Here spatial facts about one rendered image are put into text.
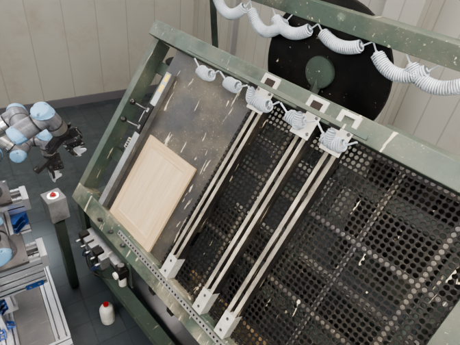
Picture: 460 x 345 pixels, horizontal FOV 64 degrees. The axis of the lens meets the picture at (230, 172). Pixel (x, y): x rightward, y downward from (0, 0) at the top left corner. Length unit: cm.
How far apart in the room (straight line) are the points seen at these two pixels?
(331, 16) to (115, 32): 387
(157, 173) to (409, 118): 211
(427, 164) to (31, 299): 260
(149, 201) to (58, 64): 349
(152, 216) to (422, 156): 145
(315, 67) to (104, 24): 373
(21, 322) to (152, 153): 144
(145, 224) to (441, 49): 174
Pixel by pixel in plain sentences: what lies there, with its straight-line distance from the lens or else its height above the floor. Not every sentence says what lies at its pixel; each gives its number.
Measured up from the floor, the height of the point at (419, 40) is 217.
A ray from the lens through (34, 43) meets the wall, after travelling 533.
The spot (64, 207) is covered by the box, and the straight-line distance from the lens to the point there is 265.
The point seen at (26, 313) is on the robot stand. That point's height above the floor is 21.
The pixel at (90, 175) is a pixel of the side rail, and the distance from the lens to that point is 268.
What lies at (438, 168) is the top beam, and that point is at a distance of 155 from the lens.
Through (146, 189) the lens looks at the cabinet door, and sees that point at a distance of 229.
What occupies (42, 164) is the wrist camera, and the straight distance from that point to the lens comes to 245.
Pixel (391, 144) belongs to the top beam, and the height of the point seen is 188.
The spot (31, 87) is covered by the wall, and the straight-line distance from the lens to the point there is 552.
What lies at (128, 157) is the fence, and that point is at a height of 120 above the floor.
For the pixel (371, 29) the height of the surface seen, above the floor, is 215.
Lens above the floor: 259
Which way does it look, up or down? 37 degrees down
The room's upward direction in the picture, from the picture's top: 8 degrees clockwise
